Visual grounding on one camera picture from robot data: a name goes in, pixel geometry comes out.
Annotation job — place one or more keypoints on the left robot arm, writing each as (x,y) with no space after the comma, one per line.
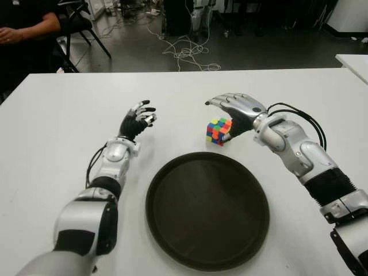
(112,161)

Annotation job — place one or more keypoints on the multicoloured Rubik's cube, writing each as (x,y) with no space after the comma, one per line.
(217,130)

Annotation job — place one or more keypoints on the white cabinet black base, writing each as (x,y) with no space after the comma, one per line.
(350,14)

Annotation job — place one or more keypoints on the neighbouring white table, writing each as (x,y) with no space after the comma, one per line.
(356,64)

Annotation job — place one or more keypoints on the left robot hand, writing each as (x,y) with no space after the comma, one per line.
(132,125)

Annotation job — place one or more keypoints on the dark brown round plate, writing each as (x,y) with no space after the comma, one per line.
(207,212)

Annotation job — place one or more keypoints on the seated person black shirt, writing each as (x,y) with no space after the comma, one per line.
(28,30)

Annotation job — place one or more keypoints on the black chair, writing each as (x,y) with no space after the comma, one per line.
(77,23)

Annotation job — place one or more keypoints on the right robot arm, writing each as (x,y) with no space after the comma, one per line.
(287,138)

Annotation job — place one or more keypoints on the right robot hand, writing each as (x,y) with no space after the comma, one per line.
(241,105)

